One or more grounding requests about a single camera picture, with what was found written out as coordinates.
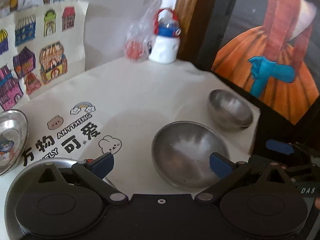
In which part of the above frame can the white blue water bottle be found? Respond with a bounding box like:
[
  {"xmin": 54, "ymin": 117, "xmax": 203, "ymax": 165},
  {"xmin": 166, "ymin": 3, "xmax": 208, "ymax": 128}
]
[{"xmin": 149, "ymin": 8, "xmax": 181, "ymax": 64}]

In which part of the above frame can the shiny steel bowl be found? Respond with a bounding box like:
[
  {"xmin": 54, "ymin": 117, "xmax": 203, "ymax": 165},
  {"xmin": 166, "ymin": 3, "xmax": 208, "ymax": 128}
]
[{"xmin": 1, "ymin": 109, "xmax": 29, "ymax": 176}]

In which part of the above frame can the large steel bowl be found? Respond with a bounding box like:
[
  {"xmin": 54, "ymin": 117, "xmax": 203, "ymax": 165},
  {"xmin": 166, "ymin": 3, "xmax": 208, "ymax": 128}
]
[{"xmin": 152, "ymin": 121, "xmax": 229, "ymax": 189}]

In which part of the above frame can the wooden door frame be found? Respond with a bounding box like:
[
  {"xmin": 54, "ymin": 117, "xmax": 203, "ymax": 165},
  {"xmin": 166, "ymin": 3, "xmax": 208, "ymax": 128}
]
[{"xmin": 175, "ymin": 0, "xmax": 197, "ymax": 60}]

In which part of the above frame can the orange dress painting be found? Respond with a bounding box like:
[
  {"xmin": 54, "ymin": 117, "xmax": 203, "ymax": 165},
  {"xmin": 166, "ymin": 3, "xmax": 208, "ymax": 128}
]
[{"xmin": 212, "ymin": 0, "xmax": 319, "ymax": 124}]

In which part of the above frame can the houses drawing sheet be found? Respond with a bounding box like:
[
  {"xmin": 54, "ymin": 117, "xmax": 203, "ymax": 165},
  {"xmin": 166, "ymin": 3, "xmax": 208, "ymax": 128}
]
[{"xmin": 1, "ymin": 1, "xmax": 88, "ymax": 111}]

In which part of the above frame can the small steel bowl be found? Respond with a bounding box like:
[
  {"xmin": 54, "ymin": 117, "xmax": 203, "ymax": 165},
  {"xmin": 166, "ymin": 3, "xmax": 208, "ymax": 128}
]
[{"xmin": 207, "ymin": 89, "xmax": 253, "ymax": 131}]

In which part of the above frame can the clear plastic bag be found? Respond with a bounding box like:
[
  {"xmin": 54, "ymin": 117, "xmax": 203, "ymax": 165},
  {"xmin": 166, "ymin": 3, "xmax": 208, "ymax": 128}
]
[{"xmin": 124, "ymin": 0, "xmax": 162, "ymax": 62}]

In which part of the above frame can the white printed tablecloth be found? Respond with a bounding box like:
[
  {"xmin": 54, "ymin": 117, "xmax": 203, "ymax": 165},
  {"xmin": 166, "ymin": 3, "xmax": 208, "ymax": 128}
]
[{"xmin": 1, "ymin": 59, "xmax": 256, "ymax": 203}]

